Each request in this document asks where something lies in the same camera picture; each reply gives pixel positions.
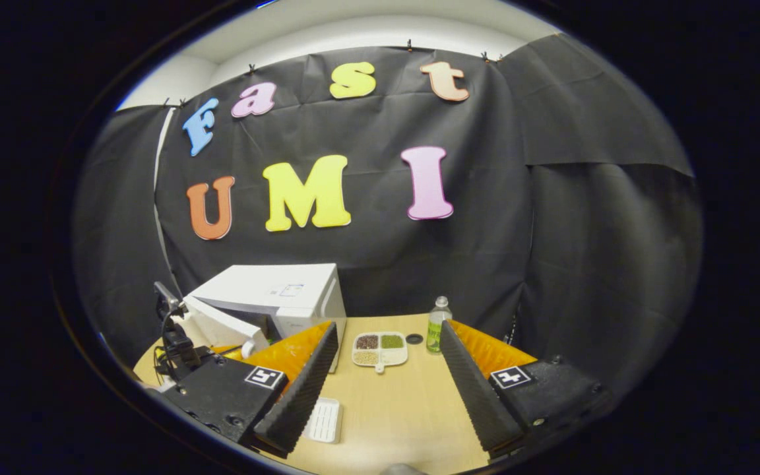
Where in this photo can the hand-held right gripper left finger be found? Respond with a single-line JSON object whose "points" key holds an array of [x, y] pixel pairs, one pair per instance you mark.
{"points": [[301, 389]]}

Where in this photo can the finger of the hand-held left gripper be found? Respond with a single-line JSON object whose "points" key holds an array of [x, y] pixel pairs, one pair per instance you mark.
{"points": [[228, 351]]}

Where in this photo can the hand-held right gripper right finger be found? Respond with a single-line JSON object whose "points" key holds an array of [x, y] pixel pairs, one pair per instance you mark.
{"points": [[475, 389]]}

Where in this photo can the white microwave oven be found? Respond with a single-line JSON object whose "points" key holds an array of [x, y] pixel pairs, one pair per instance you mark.
{"points": [[268, 287]]}

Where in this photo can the white ridged plastic tray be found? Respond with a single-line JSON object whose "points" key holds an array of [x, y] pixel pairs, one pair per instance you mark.
{"points": [[324, 420]]}

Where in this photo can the green drink bottle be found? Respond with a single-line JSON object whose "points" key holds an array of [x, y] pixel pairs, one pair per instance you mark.
{"points": [[438, 326]]}

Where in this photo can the white divided dish of beans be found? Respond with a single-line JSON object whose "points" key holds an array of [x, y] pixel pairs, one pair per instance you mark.
{"points": [[380, 349]]}

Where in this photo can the black backdrop cloth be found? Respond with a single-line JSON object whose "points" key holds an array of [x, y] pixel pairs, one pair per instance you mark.
{"points": [[452, 251]]}

